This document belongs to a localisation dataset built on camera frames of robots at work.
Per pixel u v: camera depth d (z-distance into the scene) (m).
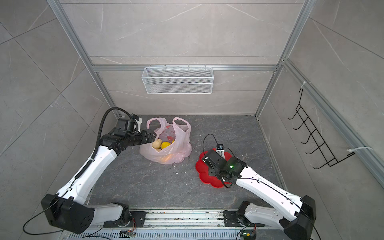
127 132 0.59
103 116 0.80
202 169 0.91
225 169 0.49
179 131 0.87
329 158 0.59
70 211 0.38
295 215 0.39
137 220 0.73
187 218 0.75
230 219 0.73
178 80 1.01
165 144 0.96
